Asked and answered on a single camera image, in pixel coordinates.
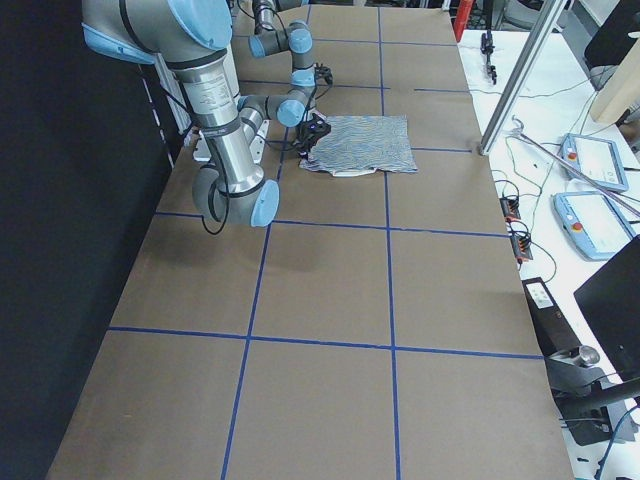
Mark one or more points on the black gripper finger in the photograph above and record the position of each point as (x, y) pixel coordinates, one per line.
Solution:
(303, 154)

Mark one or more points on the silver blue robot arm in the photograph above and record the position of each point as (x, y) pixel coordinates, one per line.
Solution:
(272, 36)
(193, 37)

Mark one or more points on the blue teach pendant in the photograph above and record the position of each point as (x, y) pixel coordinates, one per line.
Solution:
(597, 158)
(593, 223)

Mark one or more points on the orange black connector strip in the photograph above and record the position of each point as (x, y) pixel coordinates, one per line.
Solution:
(519, 233)

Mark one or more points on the black box with label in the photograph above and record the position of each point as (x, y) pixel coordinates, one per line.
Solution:
(554, 333)

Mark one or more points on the navy white striped polo shirt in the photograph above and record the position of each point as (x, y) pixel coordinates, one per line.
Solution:
(359, 145)

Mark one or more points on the lower blue teach pendant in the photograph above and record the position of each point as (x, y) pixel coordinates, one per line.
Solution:
(593, 223)

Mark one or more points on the black monitor corner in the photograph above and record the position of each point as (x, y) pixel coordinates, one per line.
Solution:
(609, 302)

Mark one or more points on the upper blue teach pendant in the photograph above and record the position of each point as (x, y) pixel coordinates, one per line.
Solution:
(597, 158)

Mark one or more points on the aluminium frame post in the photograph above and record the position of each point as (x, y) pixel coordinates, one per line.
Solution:
(537, 37)

